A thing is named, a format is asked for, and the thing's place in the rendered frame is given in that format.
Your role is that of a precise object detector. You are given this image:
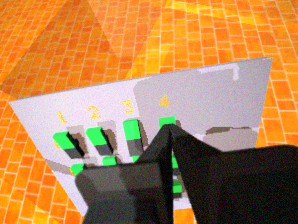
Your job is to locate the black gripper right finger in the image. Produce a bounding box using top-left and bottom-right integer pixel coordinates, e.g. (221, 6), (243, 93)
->
(168, 123), (298, 224)

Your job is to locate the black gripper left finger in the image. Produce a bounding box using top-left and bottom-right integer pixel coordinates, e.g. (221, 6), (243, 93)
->
(74, 124), (174, 224)

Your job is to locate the white switch panel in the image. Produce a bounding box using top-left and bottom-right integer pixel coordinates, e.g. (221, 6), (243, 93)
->
(9, 57), (273, 216)

